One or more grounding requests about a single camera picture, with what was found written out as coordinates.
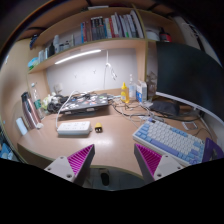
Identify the black monitor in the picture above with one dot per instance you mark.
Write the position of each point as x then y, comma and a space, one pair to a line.
190, 80

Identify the black sticker-covered laptop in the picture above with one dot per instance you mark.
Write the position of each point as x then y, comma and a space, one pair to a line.
86, 104

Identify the white rounded case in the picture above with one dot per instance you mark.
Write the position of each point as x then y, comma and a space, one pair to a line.
21, 126

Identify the dark purple pad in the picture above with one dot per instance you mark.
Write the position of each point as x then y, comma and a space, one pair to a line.
213, 150

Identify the blue and white keyboard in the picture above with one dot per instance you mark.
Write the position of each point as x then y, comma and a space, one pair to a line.
170, 140

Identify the yellow charger block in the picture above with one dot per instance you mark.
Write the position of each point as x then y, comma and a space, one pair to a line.
98, 127

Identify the clear green-label water bottle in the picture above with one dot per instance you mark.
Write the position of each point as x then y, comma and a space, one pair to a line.
37, 103

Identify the black headphones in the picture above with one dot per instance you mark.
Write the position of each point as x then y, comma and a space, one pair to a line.
55, 106

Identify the black pouch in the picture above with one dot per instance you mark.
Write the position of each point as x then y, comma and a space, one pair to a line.
165, 107

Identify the clear pump bottle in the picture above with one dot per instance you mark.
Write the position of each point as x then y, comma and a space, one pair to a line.
132, 90

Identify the white LED light bar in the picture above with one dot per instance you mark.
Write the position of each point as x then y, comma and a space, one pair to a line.
78, 56

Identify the white wall socket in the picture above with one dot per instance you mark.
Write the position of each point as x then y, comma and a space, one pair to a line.
58, 88

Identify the small white adapter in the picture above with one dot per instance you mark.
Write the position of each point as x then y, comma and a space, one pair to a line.
39, 126

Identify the white flower bunch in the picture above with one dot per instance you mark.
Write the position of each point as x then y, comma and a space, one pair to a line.
47, 100

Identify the pink thermos flask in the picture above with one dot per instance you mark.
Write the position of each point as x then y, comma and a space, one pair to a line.
30, 111

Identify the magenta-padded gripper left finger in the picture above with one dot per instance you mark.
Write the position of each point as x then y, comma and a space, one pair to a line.
73, 165

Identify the yellow squeeze bottle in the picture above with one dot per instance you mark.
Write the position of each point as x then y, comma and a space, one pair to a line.
125, 95

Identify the white power strip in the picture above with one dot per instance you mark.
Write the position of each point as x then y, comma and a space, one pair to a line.
74, 128

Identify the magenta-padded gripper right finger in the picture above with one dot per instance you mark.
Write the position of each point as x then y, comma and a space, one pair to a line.
155, 163

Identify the blue and white box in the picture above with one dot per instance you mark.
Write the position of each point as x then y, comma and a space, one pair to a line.
141, 92

